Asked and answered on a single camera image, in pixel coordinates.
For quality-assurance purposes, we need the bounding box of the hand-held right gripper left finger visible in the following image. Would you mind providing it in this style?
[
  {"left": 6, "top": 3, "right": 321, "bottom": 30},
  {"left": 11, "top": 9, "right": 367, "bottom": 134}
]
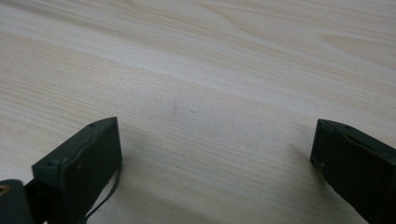
[{"left": 31, "top": 116, "right": 123, "bottom": 224}]

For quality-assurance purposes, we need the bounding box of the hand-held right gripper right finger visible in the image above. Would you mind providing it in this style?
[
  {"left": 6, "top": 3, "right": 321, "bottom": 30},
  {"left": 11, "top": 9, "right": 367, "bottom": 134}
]
[{"left": 309, "top": 119, "right": 396, "bottom": 224}]

